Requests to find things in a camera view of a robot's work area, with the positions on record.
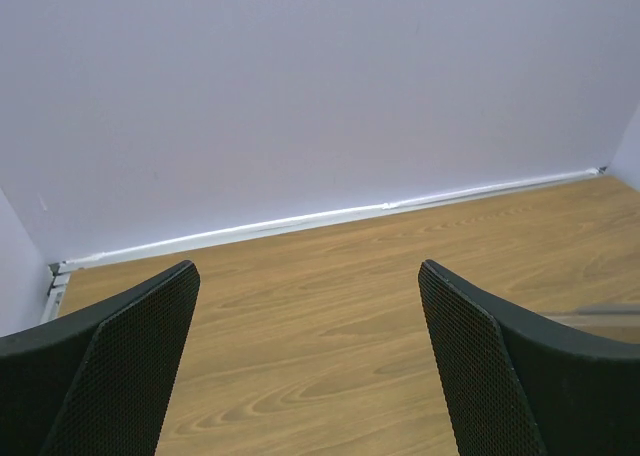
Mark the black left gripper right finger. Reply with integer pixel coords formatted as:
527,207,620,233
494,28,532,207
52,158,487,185
418,260,639,455

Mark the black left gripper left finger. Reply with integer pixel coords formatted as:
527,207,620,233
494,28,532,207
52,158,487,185
1,261,200,455

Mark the aluminium table edge rail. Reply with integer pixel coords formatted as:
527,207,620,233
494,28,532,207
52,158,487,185
40,167,606,324

